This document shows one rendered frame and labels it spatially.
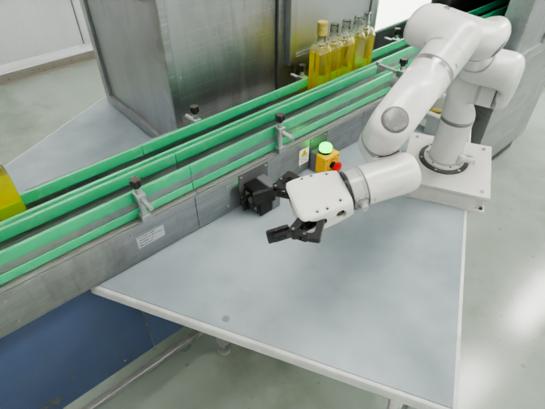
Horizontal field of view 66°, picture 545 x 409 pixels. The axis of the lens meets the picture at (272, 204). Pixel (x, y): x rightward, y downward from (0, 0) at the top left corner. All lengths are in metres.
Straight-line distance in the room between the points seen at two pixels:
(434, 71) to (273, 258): 0.62
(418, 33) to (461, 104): 0.44
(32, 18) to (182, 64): 3.04
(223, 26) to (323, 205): 0.84
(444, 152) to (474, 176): 0.12
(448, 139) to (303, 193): 0.73
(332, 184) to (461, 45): 0.36
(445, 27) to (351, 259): 0.61
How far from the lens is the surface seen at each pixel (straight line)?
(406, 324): 1.09
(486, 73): 1.21
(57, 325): 1.26
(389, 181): 0.76
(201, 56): 1.41
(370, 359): 1.02
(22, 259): 1.08
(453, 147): 1.41
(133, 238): 1.14
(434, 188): 1.38
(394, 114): 0.75
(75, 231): 1.08
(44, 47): 4.40
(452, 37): 0.91
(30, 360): 1.31
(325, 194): 0.74
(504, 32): 1.05
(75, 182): 1.21
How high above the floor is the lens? 1.62
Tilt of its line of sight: 42 degrees down
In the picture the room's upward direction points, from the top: straight up
